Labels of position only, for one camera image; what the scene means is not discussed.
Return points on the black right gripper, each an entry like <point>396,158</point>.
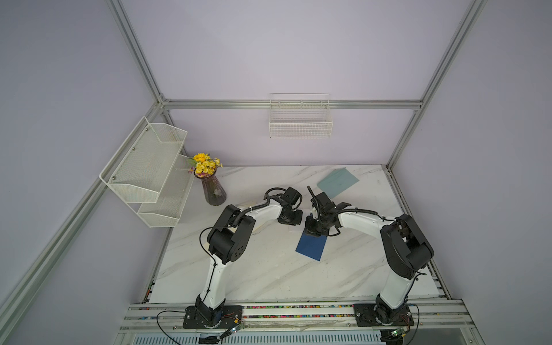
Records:
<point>310,229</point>

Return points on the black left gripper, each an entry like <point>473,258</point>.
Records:
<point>297,221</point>

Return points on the dark blue envelope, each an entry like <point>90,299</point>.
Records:
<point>311,246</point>

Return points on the light teal envelope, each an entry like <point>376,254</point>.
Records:
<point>337,182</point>

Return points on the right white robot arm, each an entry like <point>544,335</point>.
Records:
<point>407,252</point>

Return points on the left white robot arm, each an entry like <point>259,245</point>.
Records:
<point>228,239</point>

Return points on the purple ribbed glass vase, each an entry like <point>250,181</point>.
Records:
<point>214,193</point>

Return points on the yellow flower bouquet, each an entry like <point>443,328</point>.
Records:
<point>203,165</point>

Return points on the white mesh two-tier shelf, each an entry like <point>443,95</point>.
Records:
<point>150,173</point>

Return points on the white wire wall basket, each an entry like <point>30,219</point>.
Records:
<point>300,116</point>

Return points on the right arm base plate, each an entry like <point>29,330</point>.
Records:
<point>372,314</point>

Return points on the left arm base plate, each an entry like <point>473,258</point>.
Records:
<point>220,318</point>

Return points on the aluminium mounting rail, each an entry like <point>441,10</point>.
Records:
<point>428,321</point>

